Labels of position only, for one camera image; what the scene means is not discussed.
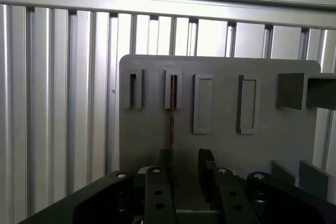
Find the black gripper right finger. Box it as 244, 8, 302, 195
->
198, 148, 336, 224

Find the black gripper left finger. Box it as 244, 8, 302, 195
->
18, 148, 177, 224

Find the grey parts rack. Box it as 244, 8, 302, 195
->
118, 54, 336, 224

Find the blue RAM stick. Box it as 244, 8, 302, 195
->
169, 74, 176, 150

